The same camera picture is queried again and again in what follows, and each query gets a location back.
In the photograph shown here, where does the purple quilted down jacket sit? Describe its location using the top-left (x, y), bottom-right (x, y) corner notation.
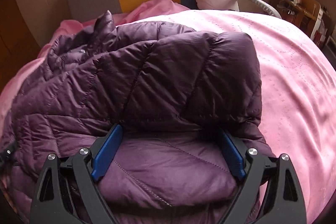
top-left (1, 11), bottom-right (272, 223)

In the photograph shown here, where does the pink bedspread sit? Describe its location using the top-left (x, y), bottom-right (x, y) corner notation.
top-left (1, 1), bottom-right (335, 223)

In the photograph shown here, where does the wooden wardrobe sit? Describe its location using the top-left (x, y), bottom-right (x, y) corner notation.
top-left (0, 0), bottom-right (41, 89)

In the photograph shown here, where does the wooden desk with clutter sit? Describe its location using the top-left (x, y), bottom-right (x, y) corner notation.
top-left (273, 0), bottom-right (334, 49)

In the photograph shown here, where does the grey curved bed rail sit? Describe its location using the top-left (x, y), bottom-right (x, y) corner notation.
top-left (248, 0), bottom-right (282, 19)

